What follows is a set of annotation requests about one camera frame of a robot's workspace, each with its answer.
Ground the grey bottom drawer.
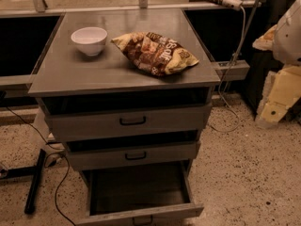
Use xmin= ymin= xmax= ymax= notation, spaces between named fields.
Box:
xmin=75 ymin=161 xmax=203 ymax=226

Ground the grey drawer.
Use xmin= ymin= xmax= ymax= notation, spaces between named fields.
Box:
xmin=46 ymin=88 xmax=211 ymax=141
xmin=66 ymin=131 xmax=199 ymax=170
xmin=75 ymin=161 xmax=203 ymax=226

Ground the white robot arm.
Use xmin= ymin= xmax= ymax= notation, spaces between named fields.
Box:
xmin=252 ymin=0 xmax=301 ymax=128

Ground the grey drawer cabinet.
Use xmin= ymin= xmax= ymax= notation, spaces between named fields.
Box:
xmin=29 ymin=8 xmax=219 ymax=226

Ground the grey middle drawer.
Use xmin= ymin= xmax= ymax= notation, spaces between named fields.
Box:
xmin=66 ymin=131 xmax=199 ymax=170

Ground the grey top drawer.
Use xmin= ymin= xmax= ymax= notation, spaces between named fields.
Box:
xmin=46 ymin=88 xmax=211 ymax=141

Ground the dark cabinet on right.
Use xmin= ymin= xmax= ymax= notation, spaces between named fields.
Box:
xmin=246 ymin=0 xmax=295 ymax=106

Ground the brown yellow chip bag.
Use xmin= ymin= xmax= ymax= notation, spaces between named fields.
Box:
xmin=111 ymin=32 xmax=198 ymax=77

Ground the white ceramic bowl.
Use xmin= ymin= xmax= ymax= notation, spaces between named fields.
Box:
xmin=71 ymin=27 xmax=107 ymax=57

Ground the black metal floor bar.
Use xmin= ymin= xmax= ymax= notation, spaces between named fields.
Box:
xmin=24 ymin=149 xmax=46 ymax=215

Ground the grey metal frame rail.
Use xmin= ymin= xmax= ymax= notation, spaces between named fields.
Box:
xmin=213 ymin=60 xmax=250 ymax=82

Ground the white power cable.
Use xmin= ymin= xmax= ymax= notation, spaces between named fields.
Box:
xmin=207 ymin=5 xmax=252 ymax=134

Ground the black floor cable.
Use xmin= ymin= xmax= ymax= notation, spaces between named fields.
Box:
xmin=5 ymin=106 xmax=77 ymax=226

